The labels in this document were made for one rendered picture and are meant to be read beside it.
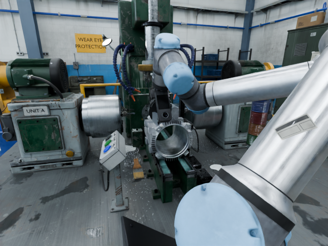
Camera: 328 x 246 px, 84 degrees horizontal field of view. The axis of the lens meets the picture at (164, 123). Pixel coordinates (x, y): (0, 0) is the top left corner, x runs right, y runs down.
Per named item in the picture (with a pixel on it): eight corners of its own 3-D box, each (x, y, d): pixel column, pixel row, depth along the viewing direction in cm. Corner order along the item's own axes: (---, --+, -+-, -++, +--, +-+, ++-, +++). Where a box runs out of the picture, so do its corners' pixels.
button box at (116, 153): (111, 149, 74) (102, 140, 72) (125, 138, 74) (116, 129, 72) (109, 172, 59) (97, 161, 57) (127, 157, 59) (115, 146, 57)
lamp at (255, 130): (244, 131, 74) (245, 120, 73) (256, 130, 75) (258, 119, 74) (254, 136, 68) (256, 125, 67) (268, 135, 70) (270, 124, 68)
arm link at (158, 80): (177, 76, 59) (152, 76, 58) (175, 88, 63) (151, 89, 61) (172, 64, 64) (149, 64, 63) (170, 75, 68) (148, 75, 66)
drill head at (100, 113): (70, 132, 120) (64, 93, 112) (127, 127, 128) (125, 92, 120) (59, 148, 96) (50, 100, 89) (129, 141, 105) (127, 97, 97)
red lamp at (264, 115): (245, 120, 73) (247, 109, 71) (258, 119, 74) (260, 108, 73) (256, 125, 67) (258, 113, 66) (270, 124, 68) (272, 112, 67)
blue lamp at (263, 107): (247, 109, 71) (248, 97, 70) (260, 108, 73) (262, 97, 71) (258, 113, 66) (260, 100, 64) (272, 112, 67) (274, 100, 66)
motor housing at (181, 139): (144, 145, 98) (143, 111, 92) (178, 142, 103) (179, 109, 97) (151, 164, 80) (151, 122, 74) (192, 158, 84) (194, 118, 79)
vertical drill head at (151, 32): (137, 87, 122) (133, 3, 107) (163, 86, 126) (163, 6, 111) (140, 91, 105) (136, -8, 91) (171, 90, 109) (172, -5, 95)
